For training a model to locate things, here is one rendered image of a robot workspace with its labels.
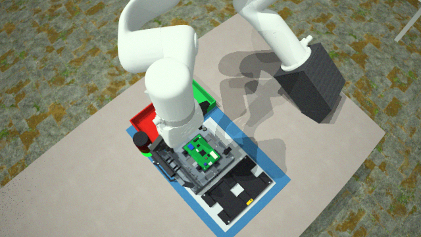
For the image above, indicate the green bin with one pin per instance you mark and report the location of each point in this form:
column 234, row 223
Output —
column 201, row 95

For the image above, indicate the red bin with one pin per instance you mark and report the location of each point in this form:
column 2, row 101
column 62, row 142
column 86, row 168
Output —
column 143, row 122

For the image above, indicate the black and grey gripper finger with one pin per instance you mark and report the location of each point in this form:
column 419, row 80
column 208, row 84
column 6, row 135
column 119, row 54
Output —
column 159, row 144
column 204, row 106

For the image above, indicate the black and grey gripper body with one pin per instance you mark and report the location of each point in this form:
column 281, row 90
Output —
column 173, row 136

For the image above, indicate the green circuit board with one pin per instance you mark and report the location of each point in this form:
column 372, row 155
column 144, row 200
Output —
column 202, row 152

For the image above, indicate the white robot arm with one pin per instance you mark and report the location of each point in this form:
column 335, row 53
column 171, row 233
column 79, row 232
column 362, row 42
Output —
column 167, row 54

